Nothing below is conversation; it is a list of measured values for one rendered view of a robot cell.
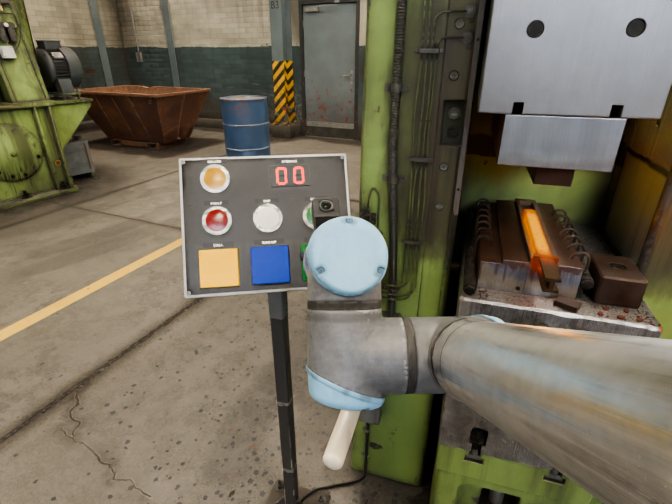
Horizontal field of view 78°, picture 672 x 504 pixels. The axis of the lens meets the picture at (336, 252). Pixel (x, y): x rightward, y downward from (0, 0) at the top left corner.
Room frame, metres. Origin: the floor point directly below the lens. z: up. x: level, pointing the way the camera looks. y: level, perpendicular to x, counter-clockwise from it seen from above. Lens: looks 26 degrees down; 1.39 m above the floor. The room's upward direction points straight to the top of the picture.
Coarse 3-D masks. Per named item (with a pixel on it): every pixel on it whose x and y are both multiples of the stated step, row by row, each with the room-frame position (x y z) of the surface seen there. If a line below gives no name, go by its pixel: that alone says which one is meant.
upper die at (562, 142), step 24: (504, 120) 0.82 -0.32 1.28; (528, 120) 0.80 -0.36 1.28; (552, 120) 0.79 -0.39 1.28; (576, 120) 0.78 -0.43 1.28; (600, 120) 0.77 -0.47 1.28; (624, 120) 0.76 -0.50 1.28; (504, 144) 0.81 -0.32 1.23; (528, 144) 0.80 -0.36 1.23; (552, 144) 0.79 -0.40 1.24; (576, 144) 0.78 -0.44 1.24; (600, 144) 0.76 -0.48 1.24; (576, 168) 0.77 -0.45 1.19; (600, 168) 0.76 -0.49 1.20
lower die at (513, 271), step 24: (504, 216) 1.06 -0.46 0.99; (552, 216) 1.06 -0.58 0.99; (480, 240) 0.93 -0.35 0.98; (504, 240) 0.90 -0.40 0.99; (528, 240) 0.88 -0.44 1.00; (552, 240) 0.90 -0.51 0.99; (480, 264) 0.81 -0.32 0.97; (504, 264) 0.80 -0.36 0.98; (528, 264) 0.79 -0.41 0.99; (576, 264) 0.77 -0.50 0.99; (504, 288) 0.80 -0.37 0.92; (528, 288) 0.78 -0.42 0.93; (576, 288) 0.76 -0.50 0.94
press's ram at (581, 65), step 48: (528, 0) 0.81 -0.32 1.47; (576, 0) 0.79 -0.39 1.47; (624, 0) 0.77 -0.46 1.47; (528, 48) 0.81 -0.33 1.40; (576, 48) 0.79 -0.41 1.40; (624, 48) 0.77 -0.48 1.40; (480, 96) 0.83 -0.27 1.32; (528, 96) 0.80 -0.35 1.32; (576, 96) 0.78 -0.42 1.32; (624, 96) 0.76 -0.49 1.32
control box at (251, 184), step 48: (192, 192) 0.80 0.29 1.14; (240, 192) 0.81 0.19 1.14; (288, 192) 0.82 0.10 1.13; (336, 192) 0.83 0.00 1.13; (192, 240) 0.75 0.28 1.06; (240, 240) 0.76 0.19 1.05; (288, 240) 0.77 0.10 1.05; (192, 288) 0.71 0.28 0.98; (240, 288) 0.71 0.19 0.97; (288, 288) 0.72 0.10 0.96
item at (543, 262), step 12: (528, 216) 1.01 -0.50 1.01; (528, 228) 0.95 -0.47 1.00; (540, 228) 0.93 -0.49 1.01; (540, 240) 0.86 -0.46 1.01; (540, 252) 0.80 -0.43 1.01; (540, 264) 0.74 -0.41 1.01; (552, 264) 0.74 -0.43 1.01; (540, 276) 0.73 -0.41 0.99; (552, 276) 0.69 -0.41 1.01; (552, 288) 0.68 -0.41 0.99
